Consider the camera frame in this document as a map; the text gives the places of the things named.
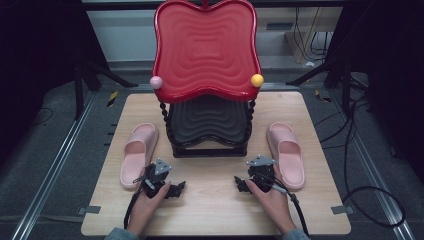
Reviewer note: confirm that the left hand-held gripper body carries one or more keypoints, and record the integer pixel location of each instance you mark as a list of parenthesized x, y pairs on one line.
[(156, 175)]

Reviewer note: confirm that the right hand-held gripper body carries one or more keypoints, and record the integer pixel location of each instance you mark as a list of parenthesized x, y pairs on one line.
[(261, 173)]

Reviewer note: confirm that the pink slipper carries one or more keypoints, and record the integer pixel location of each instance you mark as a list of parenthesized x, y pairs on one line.
[(136, 150), (290, 156)]

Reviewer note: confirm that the person's left hand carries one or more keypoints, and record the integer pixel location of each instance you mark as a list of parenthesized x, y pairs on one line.
[(150, 205)]

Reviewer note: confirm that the person's right hand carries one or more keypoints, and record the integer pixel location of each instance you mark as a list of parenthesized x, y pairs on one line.
[(273, 203)]

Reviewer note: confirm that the grey tape piece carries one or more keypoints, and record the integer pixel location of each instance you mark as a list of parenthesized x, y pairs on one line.
[(341, 210), (90, 210)]

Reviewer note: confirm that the yellow and black floor tape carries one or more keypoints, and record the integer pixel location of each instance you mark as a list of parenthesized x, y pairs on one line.
[(112, 98), (321, 96)]

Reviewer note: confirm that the black metal stand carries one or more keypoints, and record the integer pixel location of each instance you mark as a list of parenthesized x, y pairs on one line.
[(346, 86), (79, 90)]

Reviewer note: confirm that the dark curtain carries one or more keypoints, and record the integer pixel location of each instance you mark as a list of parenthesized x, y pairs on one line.
[(390, 66), (40, 50)]

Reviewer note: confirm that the metal floor rail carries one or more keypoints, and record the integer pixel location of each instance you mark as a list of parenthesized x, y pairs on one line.
[(373, 173), (50, 173)]

